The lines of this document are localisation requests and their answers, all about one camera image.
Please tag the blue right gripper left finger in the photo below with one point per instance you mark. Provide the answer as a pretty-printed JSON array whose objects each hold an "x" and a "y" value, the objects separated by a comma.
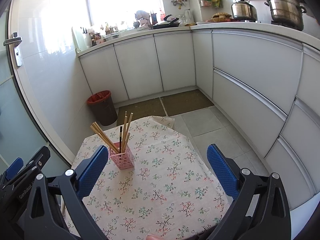
[{"x": 89, "y": 170}]

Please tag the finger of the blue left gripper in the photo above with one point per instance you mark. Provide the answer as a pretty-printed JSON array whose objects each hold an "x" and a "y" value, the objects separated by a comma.
[{"x": 14, "y": 168}]

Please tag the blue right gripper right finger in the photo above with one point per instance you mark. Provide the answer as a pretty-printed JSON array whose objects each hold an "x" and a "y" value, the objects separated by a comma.
[{"x": 225, "y": 170}]

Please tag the wooden chopstick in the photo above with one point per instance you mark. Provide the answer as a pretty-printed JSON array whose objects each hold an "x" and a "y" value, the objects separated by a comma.
[
  {"x": 105, "y": 137},
  {"x": 129, "y": 119},
  {"x": 124, "y": 132},
  {"x": 126, "y": 141}
]

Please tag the black chopstick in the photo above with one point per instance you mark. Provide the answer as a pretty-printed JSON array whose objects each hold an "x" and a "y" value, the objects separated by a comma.
[{"x": 120, "y": 139}]

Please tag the white kitchen cabinets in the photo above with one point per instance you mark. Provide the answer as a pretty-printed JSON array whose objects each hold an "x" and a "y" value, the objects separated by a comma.
[{"x": 263, "y": 77}]

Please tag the right hand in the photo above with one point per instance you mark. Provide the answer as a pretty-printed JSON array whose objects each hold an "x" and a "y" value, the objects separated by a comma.
[{"x": 152, "y": 237}]

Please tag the glass sliding door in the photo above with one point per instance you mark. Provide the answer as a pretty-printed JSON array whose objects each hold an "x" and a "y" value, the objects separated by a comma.
[{"x": 19, "y": 135}]

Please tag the pink perforated utensil holder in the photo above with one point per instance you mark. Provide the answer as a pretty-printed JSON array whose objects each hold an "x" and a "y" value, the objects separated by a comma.
[{"x": 123, "y": 160}]

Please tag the brown trash bin red liner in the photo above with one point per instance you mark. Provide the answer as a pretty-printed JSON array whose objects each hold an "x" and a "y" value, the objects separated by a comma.
[{"x": 102, "y": 107}]

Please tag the brown floor mat left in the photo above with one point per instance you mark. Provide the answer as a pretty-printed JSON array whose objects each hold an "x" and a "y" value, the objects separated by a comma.
[{"x": 152, "y": 107}]

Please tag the brown floor mat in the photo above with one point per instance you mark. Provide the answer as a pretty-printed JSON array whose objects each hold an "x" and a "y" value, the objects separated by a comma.
[
  {"x": 184, "y": 102},
  {"x": 152, "y": 107}
]

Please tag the brown floor mat right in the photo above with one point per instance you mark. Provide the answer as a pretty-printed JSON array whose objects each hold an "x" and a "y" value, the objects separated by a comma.
[{"x": 184, "y": 102}]

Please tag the black frying pan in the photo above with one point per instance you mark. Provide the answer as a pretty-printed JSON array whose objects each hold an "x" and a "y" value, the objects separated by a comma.
[{"x": 167, "y": 22}]

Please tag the steel kettle pot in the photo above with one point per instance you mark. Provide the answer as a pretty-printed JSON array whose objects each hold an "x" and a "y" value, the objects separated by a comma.
[{"x": 244, "y": 11}]

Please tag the steel stock pot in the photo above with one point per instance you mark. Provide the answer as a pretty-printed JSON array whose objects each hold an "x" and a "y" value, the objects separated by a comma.
[{"x": 287, "y": 12}]

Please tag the silver door handle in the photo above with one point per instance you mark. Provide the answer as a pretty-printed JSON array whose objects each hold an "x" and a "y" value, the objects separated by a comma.
[{"x": 15, "y": 42}]

